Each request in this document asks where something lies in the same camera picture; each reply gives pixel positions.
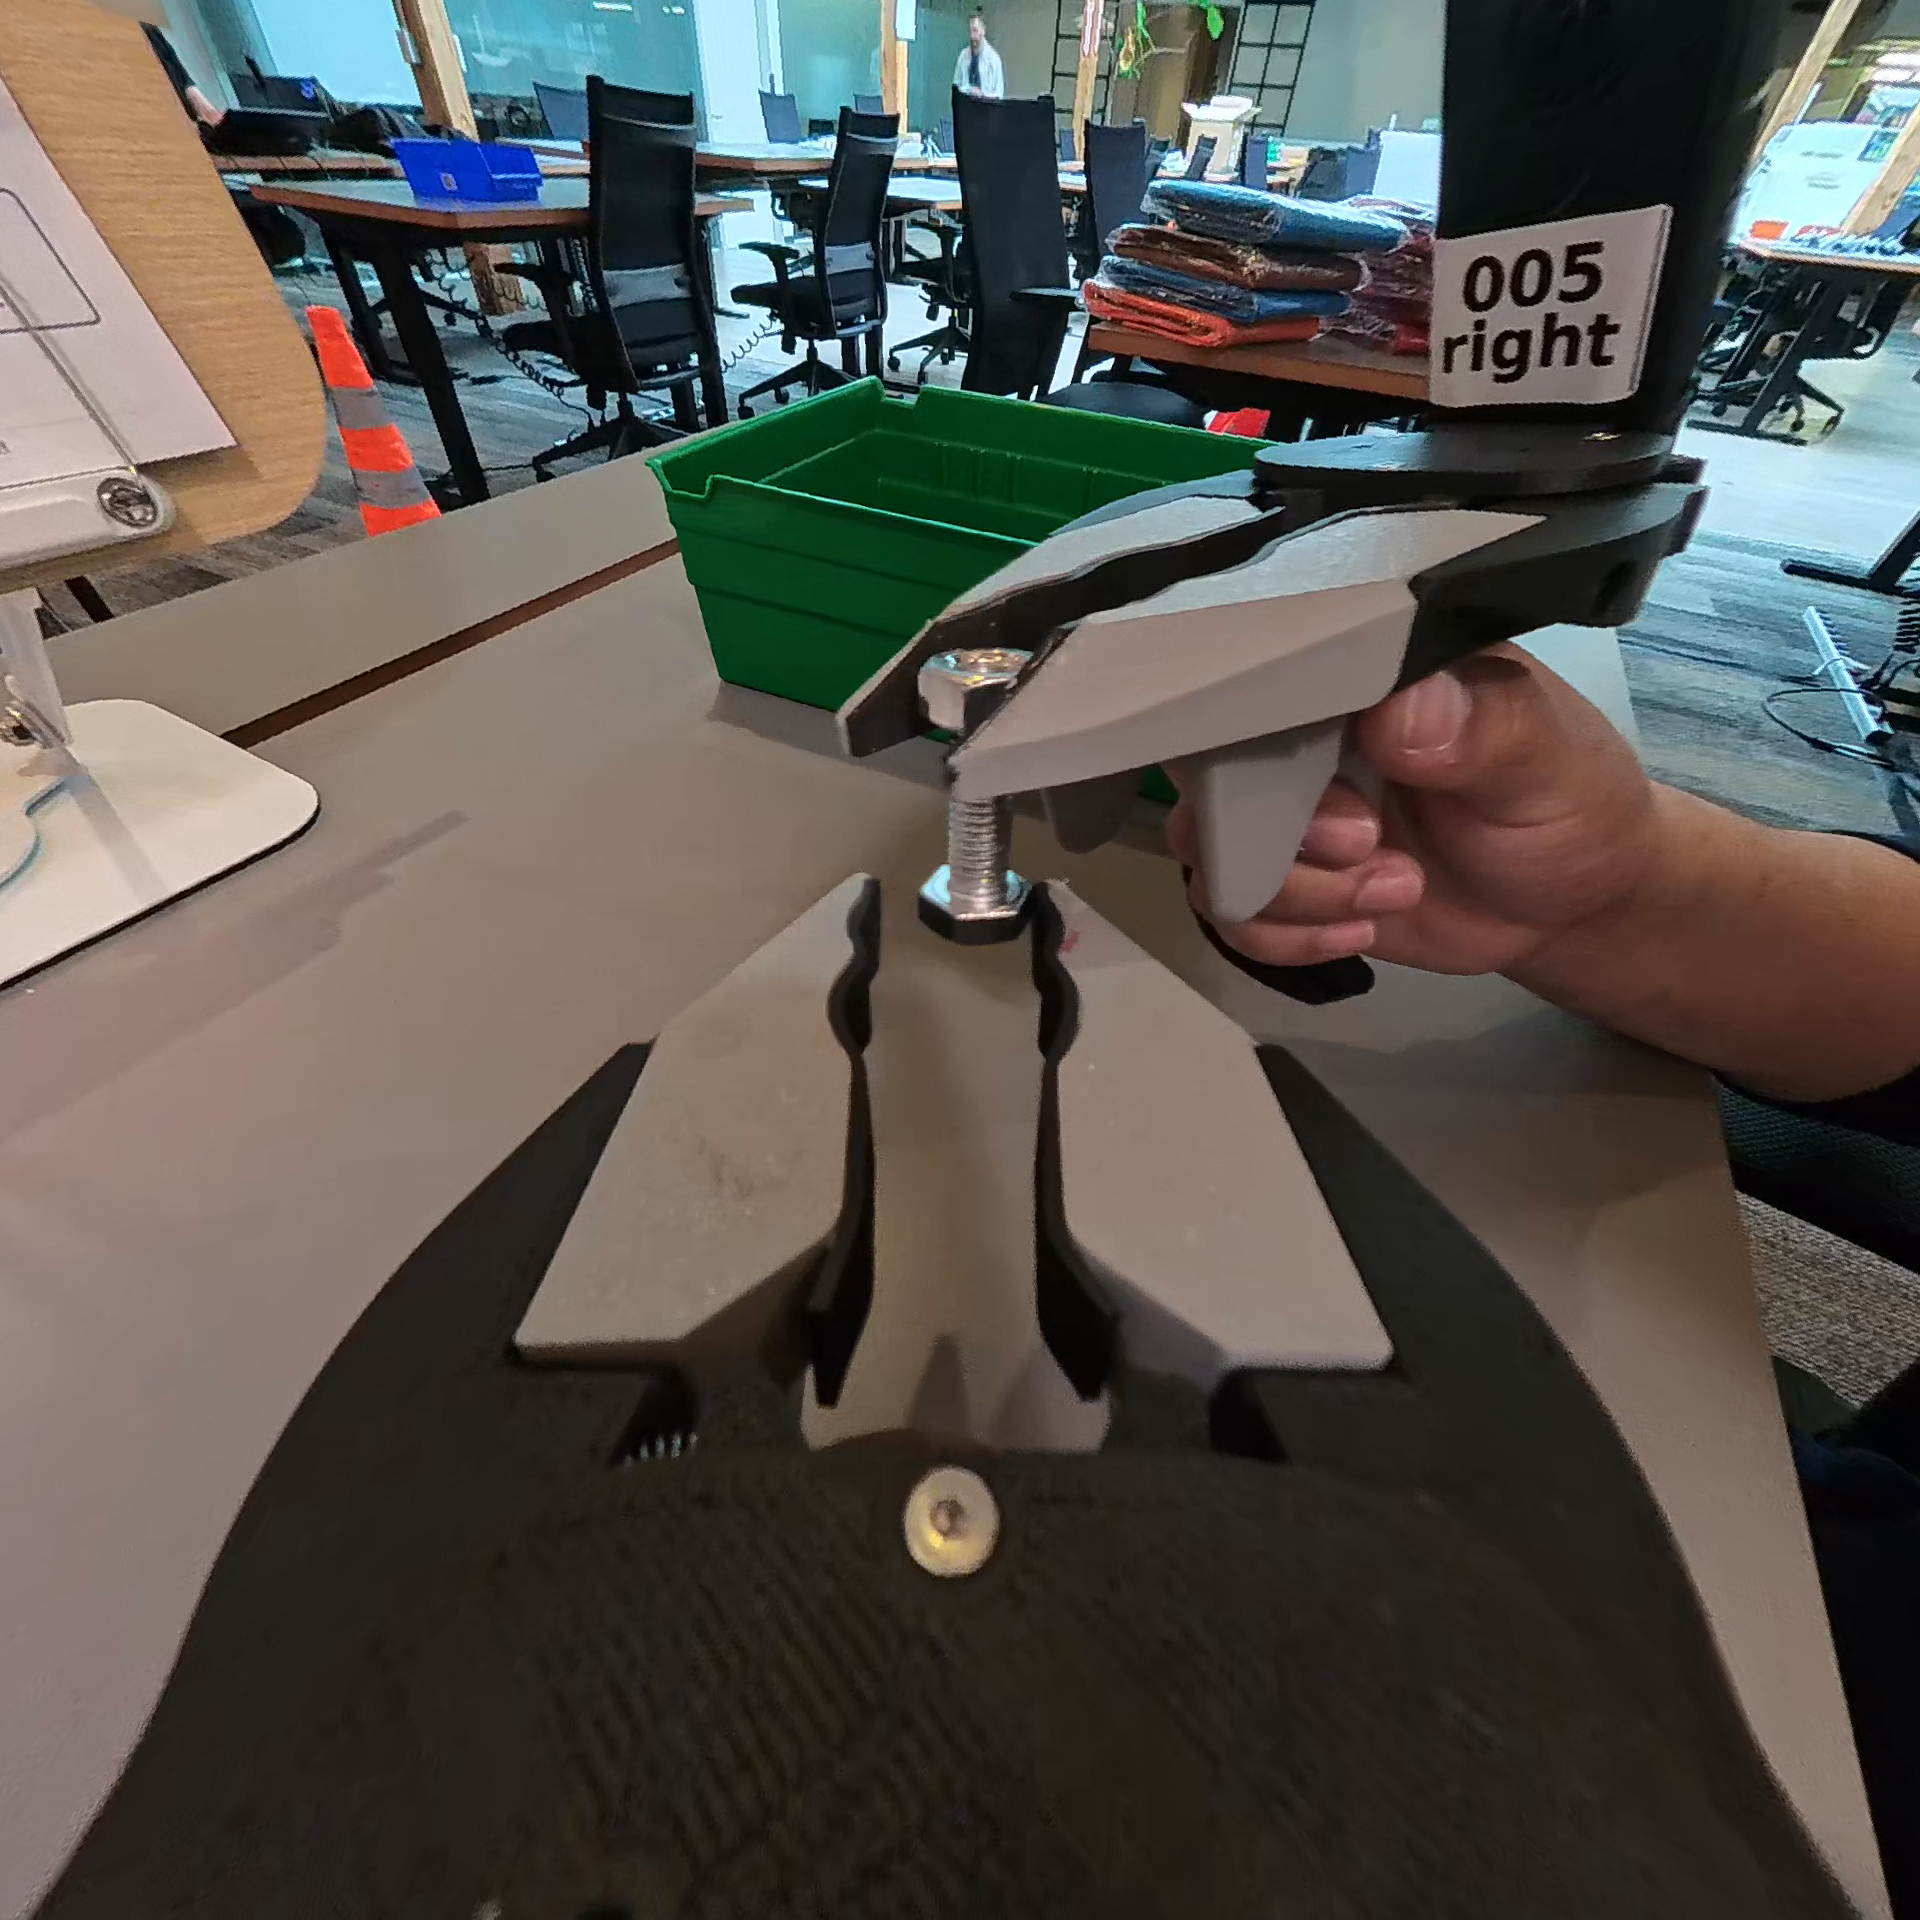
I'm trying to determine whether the green plastic bin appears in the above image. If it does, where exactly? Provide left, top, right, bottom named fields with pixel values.
left=648, top=377, right=1277, bottom=804

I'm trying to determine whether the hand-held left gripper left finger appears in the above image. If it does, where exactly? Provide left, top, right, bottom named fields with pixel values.
left=514, top=874, right=883, bottom=1409

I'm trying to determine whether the green hanging plant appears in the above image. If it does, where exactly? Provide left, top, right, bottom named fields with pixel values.
left=1117, top=0, right=1227, bottom=79

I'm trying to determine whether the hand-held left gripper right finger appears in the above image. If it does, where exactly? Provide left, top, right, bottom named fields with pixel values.
left=1032, top=882, right=1396, bottom=1403

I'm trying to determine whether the silver hex bolt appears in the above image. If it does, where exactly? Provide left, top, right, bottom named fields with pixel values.
left=915, top=787, right=1037, bottom=947

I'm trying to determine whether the stack of folded cloths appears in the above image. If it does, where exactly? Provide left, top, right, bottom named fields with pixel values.
left=1084, top=181, right=1442, bottom=359

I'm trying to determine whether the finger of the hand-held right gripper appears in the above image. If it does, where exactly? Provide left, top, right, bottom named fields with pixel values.
left=945, top=510, right=1549, bottom=924
left=834, top=470, right=1284, bottom=852

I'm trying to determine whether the grey power strip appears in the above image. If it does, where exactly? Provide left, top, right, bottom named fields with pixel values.
left=1804, top=604, right=1897, bottom=750

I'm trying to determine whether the small blue bin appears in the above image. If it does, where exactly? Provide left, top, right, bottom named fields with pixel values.
left=390, top=138, right=544, bottom=203

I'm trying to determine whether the printed instruction sheet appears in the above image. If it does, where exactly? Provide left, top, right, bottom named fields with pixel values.
left=0, top=75, right=241, bottom=530

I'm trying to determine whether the dark grey office chair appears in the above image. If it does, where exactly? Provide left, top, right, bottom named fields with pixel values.
left=1716, top=1078, right=1920, bottom=1250

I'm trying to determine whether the person's right hand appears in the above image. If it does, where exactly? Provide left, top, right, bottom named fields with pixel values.
left=1161, top=644, right=1666, bottom=980

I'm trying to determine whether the person's right forearm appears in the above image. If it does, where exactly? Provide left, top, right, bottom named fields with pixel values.
left=1635, top=779, right=1920, bottom=1105

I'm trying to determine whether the wooden instruction board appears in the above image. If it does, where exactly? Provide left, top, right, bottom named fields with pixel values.
left=0, top=0, right=330, bottom=594

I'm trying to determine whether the black office chair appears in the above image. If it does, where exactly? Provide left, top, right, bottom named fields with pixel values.
left=938, top=90, right=1205, bottom=430
left=731, top=107, right=904, bottom=414
left=502, top=75, right=725, bottom=473

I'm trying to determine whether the orange traffic cone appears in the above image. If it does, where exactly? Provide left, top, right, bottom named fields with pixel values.
left=305, top=303, right=443, bottom=538

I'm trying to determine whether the person's dark clothing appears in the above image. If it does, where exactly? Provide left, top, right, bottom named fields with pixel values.
left=1792, top=1402, right=1920, bottom=1920

